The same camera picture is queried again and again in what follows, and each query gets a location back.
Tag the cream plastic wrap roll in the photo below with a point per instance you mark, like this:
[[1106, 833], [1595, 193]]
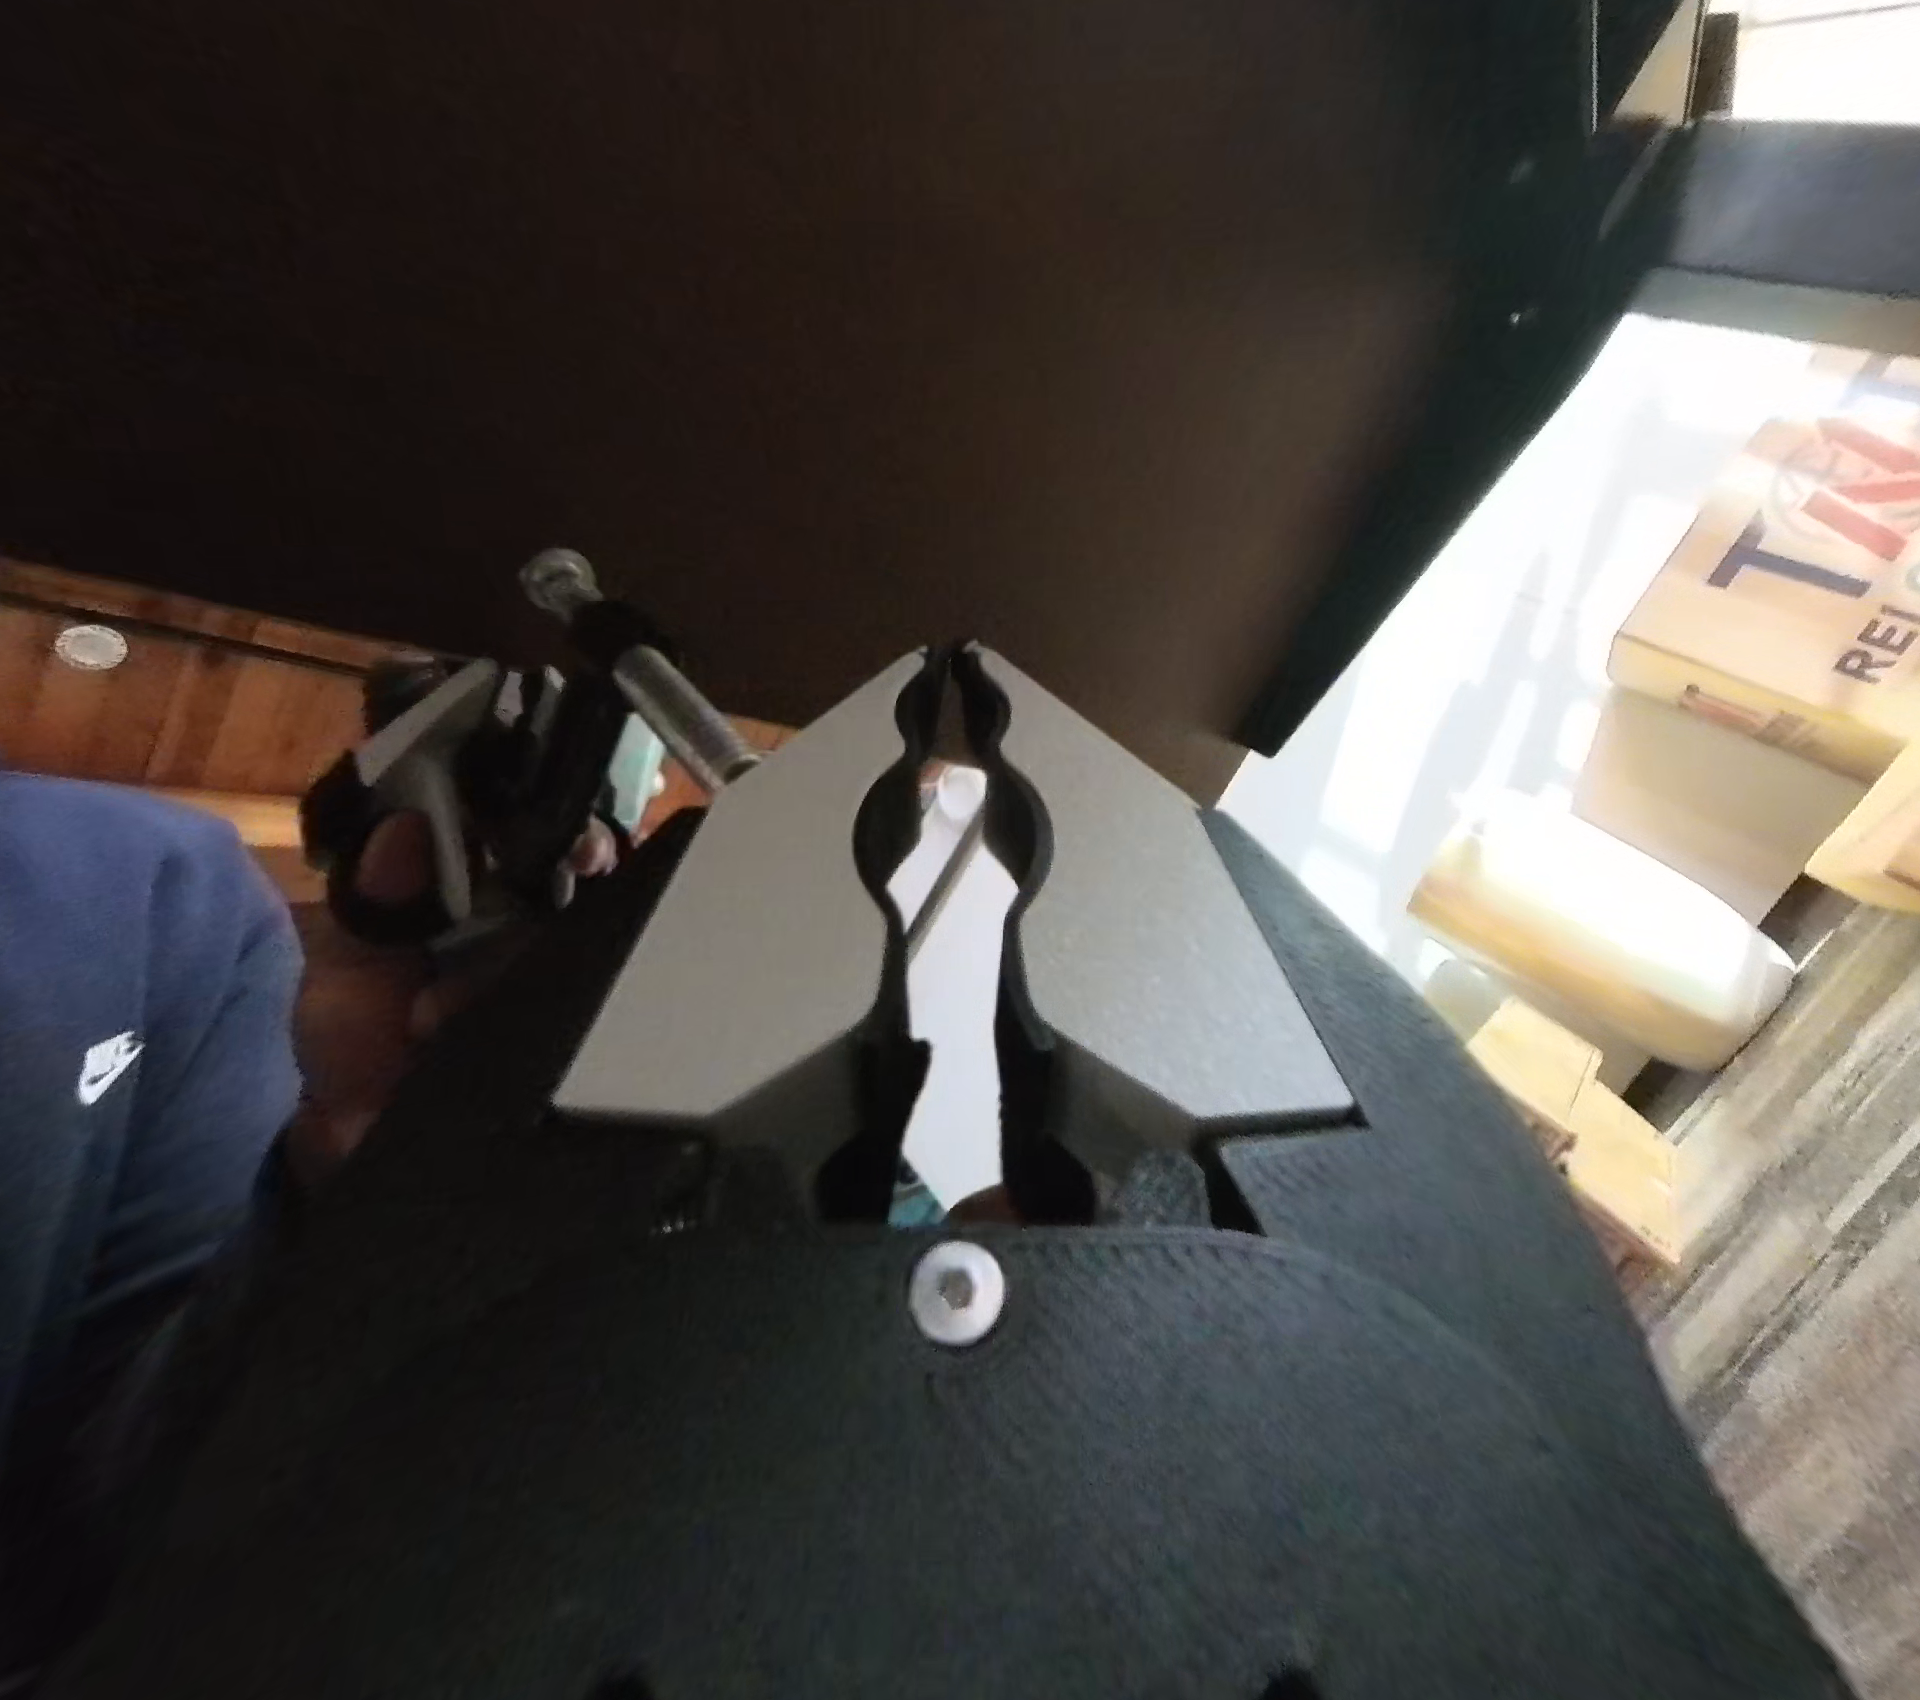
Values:
[[1605, 935]]

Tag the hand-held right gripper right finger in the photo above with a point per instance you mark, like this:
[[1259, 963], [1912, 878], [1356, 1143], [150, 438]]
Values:
[[1171, 981]]

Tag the stack of cardboard boxes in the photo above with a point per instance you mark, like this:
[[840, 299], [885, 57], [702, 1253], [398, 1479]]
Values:
[[1590, 1130]]

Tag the grey desk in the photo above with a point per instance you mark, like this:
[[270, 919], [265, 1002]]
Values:
[[750, 155]]

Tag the black C-clamp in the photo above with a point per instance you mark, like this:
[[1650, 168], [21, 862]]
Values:
[[674, 718]]

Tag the person's dark blue top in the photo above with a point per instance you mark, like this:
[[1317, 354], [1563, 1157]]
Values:
[[120, 1055]]

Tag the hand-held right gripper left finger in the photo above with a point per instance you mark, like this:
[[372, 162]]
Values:
[[735, 981]]

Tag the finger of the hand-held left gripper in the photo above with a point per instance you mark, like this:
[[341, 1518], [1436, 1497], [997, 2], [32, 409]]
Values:
[[429, 749], [529, 703]]

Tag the printed cardboard moving box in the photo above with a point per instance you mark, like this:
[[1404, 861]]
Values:
[[1771, 590]]

